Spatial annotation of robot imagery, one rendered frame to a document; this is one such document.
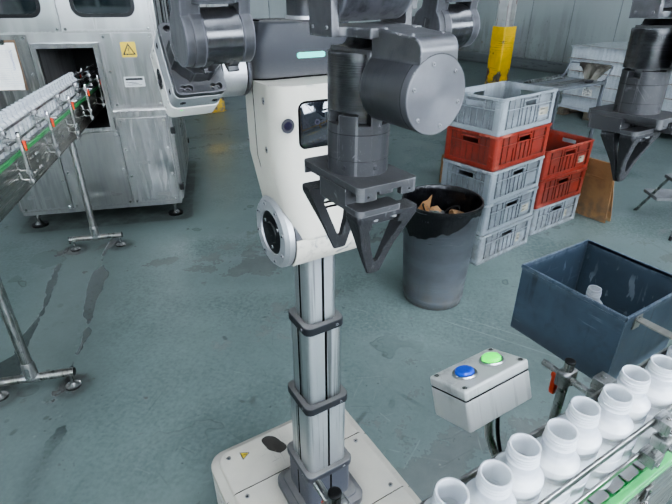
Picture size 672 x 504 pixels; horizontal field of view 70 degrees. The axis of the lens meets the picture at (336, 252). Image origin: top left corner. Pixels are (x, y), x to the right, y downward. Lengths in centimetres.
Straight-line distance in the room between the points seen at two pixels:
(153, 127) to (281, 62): 311
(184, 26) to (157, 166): 340
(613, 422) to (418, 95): 55
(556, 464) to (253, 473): 121
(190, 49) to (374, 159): 37
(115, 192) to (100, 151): 34
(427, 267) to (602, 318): 148
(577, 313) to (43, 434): 211
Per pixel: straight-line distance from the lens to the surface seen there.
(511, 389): 83
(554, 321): 149
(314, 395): 130
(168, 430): 230
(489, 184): 320
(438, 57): 37
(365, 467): 174
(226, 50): 75
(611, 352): 142
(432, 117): 37
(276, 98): 89
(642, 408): 83
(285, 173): 92
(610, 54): 810
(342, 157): 44
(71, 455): 236
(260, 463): 177
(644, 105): 77
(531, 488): 67
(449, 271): 275
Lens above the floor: 163
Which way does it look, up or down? 28 degrees down
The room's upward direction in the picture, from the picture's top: straight up
